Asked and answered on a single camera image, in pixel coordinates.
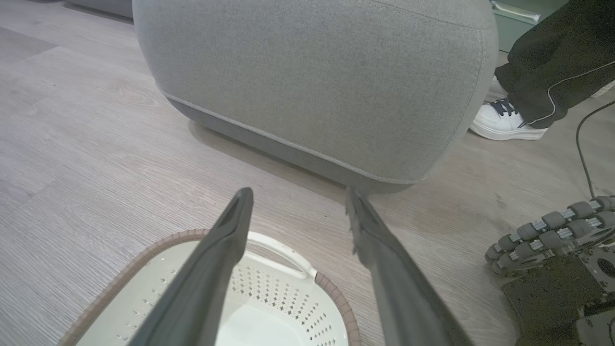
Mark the black trouser leg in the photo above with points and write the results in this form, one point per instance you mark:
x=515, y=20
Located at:
x=557, y=57

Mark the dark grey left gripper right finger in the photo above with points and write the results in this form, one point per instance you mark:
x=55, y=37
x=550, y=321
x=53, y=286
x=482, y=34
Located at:
x=403, y=288

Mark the white laundry basket brown rim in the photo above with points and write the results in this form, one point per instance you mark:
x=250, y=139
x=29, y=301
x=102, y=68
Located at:
x=278, y=307

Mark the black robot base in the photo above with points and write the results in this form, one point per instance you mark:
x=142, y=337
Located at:
x=557, y=298

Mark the grey round ottoman seat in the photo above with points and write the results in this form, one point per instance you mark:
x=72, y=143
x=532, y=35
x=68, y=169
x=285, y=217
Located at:
x=326, y=81

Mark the grey roller robot wheel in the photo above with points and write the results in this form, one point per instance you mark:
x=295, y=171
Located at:
x=543, y=230

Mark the white sneaker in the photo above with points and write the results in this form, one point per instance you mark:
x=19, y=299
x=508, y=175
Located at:
x=502, y=124

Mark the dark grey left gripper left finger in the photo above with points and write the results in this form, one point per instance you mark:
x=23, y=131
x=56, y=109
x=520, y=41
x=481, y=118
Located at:
x=202, y=283

